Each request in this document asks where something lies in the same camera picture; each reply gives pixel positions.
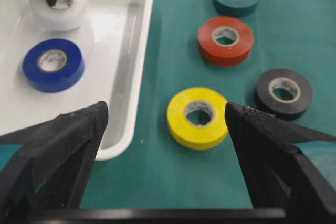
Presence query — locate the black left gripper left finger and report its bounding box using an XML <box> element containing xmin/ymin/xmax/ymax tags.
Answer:
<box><xmin>1</xmin><ymin>101</ymin><xmax>109</xmax><ymax>223</ymax></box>

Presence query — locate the blue tape roll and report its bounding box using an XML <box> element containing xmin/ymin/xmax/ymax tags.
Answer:
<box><xmin>22</xmin><ymin>39</ymin><xmax>85</xmax><ymax>93</ymax></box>

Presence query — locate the black tape roll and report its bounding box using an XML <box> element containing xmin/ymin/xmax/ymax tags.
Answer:
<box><xmin>255</xmin><ymin>68</ymin><xmax>313</xmax><ymax>121</ymax></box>

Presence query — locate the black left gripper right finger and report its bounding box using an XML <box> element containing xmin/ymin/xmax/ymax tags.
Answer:
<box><xmin>224</xmin><ymin>102</ymin><xmax>335</xmax><ymax>223</ymax></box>

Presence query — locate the white tape roll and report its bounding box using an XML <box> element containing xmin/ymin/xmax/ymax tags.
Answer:
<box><xmin>29</xmin><ymin>0</ymin><xmax>89</xmax><ymax>31</ymax></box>

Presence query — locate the red tape roll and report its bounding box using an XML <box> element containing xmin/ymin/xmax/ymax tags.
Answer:
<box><xmin>198</xmin><ymin>17</ymin><xmax>254</xmax><ymax>67</ymax></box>

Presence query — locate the yellow tape roll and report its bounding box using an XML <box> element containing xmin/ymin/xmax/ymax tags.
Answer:
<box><xmin>166</xmin><ymin>87</ymin><xmax>228</xmax><ymax>150</ymax></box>

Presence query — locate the white plastic tray case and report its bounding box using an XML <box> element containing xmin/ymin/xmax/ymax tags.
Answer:
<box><xmin>1</xmin><ymin>0</ymin><xmax>153</xmax><ymax>161</ymax></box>

